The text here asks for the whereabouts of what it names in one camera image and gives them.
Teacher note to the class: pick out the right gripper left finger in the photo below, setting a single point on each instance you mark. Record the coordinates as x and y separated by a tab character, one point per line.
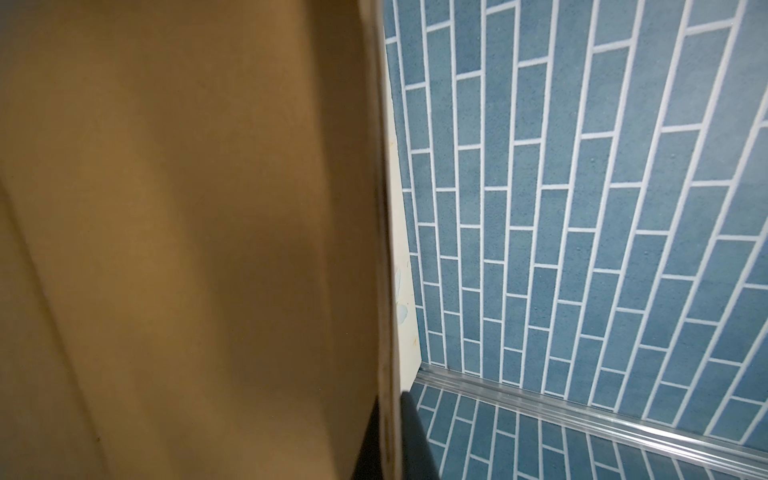
368	464

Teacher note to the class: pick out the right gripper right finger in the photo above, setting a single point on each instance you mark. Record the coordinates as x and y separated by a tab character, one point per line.
418	461

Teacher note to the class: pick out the right aluminium corner post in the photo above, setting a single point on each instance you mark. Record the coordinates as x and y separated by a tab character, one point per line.
728	458

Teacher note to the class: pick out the cardboard box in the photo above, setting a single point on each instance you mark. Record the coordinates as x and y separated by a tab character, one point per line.
200	188

